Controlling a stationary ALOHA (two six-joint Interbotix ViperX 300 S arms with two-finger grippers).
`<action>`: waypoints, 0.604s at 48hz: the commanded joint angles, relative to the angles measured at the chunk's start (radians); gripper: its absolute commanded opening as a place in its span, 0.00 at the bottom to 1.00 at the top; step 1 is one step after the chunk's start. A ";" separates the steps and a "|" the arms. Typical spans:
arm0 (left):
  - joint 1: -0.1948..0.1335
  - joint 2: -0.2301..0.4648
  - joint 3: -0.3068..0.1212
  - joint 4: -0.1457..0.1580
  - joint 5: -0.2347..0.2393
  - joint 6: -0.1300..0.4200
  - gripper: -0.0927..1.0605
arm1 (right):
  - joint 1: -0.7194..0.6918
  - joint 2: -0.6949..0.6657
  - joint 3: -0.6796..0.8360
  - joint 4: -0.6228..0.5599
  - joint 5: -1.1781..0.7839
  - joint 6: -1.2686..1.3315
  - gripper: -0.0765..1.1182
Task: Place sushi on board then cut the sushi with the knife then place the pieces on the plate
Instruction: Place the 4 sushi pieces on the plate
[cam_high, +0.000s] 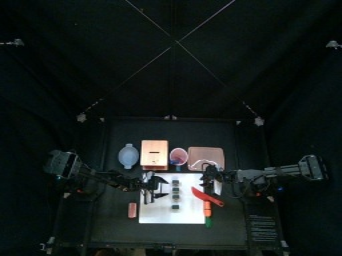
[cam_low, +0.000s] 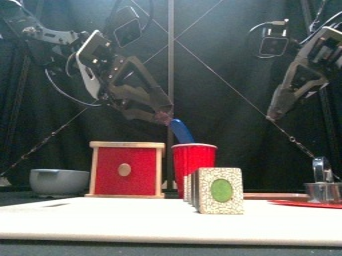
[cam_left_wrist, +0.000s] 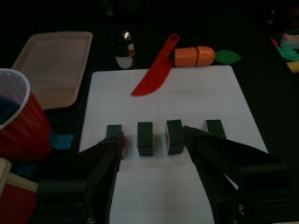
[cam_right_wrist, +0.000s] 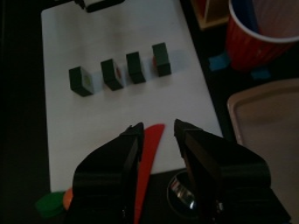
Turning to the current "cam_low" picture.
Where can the red plate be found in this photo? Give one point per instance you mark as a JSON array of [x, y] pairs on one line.
[[307, 204]]

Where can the brown wooden board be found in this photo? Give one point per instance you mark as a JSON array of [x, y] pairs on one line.
[[275, 196]]

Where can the shiny metal pot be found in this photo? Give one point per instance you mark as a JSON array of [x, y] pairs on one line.
[[322, 192]]

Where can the grey bowl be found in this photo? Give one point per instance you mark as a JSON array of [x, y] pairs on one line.
[[58, 182]]

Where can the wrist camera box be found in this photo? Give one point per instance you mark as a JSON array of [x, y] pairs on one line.
[[127, 30], [273, 43]]

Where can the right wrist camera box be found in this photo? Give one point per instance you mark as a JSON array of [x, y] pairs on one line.
[[273, 43]]

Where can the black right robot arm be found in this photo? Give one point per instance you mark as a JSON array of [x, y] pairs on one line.
[[328, 13]]

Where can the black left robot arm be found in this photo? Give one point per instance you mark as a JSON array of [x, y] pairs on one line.
[[42, 33]]

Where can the toy sushi piece green centre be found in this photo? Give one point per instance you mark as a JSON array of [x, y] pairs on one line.
[[221, 190]]

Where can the white cutting board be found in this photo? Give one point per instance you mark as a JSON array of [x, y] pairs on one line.
[[134, 220]]

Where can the red plastic cup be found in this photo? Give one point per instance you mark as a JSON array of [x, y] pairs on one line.
[[191, 160]]

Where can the grey vertical frame pole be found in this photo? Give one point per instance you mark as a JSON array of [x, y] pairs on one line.
[[170, 66]]

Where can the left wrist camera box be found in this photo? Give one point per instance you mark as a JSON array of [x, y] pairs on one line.
[[127, 30]]

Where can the red wooden box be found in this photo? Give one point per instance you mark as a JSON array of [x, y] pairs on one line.
[[127, 170]]

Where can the black cloth backdrop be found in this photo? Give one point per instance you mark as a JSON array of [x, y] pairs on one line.
[[222, 143]]

